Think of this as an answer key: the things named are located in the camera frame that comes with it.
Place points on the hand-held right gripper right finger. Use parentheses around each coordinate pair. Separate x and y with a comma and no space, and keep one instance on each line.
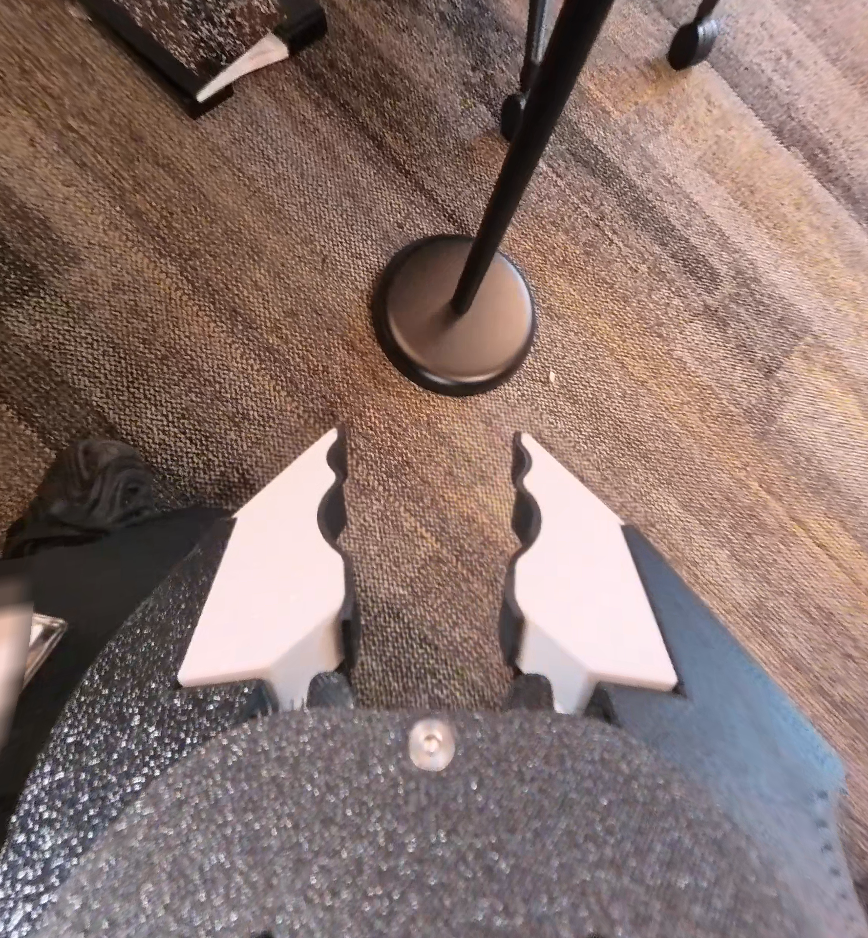
(595,593)

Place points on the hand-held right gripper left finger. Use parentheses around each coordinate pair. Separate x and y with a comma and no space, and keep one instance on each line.
(272,586)

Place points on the person's leg in black trousers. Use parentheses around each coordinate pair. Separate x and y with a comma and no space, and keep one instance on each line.
(111,579)

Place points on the large black bag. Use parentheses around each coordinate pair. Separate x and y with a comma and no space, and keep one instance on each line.
(97,491)

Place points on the black round base stand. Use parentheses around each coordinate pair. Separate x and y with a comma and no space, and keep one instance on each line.
(434,330)

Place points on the black speckled notebook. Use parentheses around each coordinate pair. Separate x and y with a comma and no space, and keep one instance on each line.
(199,36)

